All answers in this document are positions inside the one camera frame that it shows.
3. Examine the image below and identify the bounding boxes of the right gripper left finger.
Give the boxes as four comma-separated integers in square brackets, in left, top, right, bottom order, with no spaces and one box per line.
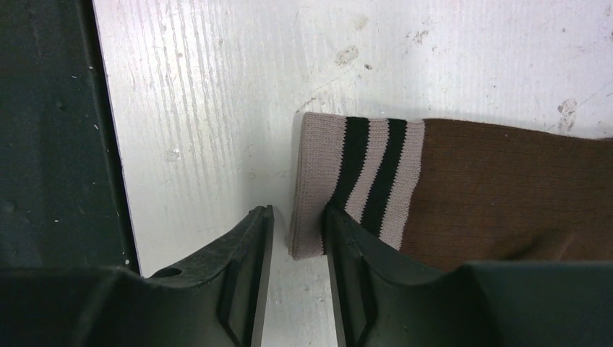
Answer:
[1,206,274,346]

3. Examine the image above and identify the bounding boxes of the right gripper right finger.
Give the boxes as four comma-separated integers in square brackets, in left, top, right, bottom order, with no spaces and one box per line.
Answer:
[323,205,612,346]

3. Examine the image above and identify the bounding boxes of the brown striped sock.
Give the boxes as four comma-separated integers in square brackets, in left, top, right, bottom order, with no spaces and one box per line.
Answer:
[289,113,612,270]

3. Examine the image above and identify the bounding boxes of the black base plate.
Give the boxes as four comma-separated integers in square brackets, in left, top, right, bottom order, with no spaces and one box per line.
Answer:
[1,1,140,272]

